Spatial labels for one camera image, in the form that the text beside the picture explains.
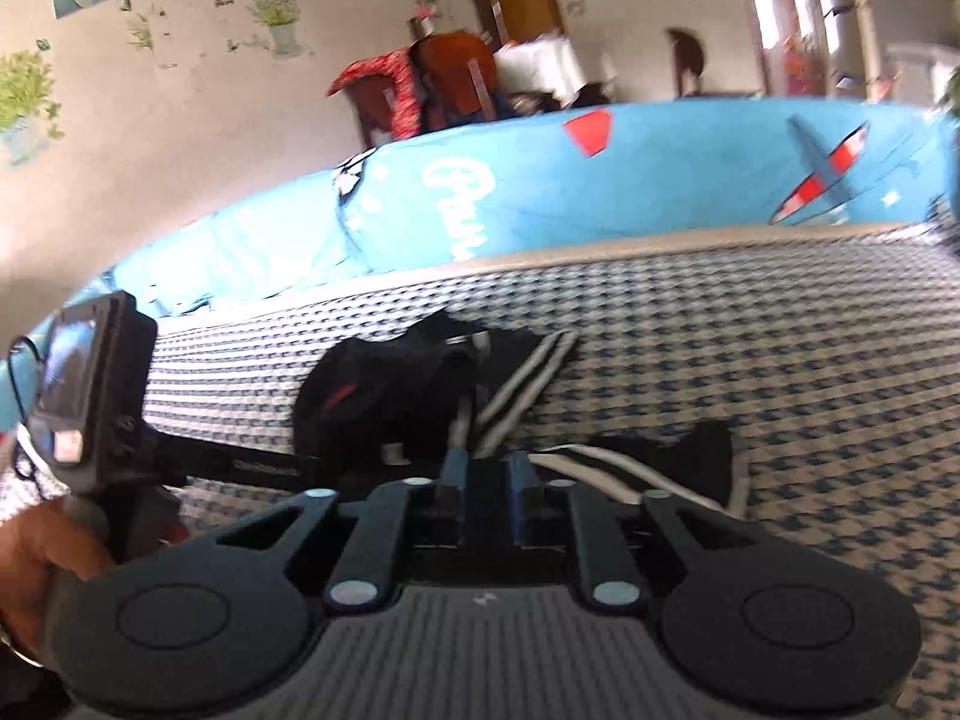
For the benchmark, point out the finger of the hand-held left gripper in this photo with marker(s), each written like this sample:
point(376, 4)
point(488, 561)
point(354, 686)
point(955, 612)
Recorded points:
point(240, 461)

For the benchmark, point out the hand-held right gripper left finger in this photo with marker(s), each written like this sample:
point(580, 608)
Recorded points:
point(454, 487)

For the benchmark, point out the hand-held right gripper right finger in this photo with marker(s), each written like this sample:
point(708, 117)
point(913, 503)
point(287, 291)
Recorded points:
point(519, 491)

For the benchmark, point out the black pants white stripes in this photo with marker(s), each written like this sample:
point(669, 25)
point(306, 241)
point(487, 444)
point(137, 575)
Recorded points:
point(697, 457)

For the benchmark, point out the person's left hand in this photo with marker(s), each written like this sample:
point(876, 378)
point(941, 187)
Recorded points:
point(45, 562)

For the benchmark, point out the houndstooth sofa cushion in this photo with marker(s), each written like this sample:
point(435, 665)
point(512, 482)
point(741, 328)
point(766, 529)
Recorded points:
point(750, 360)

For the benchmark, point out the blue printed sofa cover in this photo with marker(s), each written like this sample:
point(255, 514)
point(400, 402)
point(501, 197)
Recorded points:
point(675, 165)

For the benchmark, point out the wooden chair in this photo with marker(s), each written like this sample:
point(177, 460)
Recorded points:
point(375, 120)
point(450, 75)

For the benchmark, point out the red floral cloth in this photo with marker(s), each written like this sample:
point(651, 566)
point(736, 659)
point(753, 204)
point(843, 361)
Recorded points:
point(390, 82)

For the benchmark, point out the table with white cloth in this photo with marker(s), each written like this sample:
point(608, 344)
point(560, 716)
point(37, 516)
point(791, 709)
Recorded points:
point(540, 60)

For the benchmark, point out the dark chair back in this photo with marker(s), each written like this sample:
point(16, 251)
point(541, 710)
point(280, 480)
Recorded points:
point(686, 60)

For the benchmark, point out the pink flowers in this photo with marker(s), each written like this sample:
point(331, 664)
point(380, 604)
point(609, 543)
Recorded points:
point(426, 11)

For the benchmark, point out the silver refrigerator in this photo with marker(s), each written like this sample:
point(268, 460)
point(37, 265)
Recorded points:
point(900, 7)

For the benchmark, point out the green plant wall sticker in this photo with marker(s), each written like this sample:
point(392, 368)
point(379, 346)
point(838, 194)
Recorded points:
point(26, 97)

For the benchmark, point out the lavender plant wall sticker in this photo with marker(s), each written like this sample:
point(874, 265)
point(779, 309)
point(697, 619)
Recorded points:
point(276, 15)

